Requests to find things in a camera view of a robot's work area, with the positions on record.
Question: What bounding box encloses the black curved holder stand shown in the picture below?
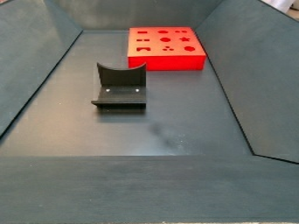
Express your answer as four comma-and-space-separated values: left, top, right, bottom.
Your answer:
90, 64, 146, 107

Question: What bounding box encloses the red foam shape board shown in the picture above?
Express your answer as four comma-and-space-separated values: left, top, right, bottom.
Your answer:
126, 27, 207, 71

